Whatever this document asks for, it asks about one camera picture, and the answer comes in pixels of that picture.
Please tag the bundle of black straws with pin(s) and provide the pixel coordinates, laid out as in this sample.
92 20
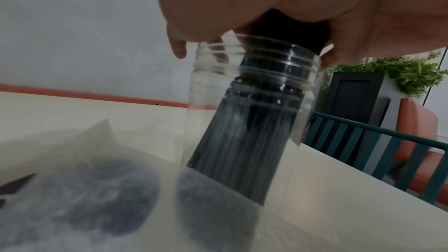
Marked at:
245 123

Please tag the teal metal chair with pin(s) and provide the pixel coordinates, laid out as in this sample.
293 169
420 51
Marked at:
353 137

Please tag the black flat object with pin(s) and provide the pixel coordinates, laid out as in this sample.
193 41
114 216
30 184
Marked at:
14 187

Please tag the orange sofa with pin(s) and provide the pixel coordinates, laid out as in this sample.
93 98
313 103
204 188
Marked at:
418 123

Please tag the green leafy plant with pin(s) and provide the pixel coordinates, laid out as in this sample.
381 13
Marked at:
409 72

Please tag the clear plastic jar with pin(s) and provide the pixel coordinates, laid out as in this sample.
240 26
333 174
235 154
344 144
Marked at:
206 85

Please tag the black planter box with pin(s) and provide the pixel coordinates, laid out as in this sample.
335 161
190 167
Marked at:
353 93

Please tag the translucent plastic bag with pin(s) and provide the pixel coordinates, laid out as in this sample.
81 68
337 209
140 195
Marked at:
87 198

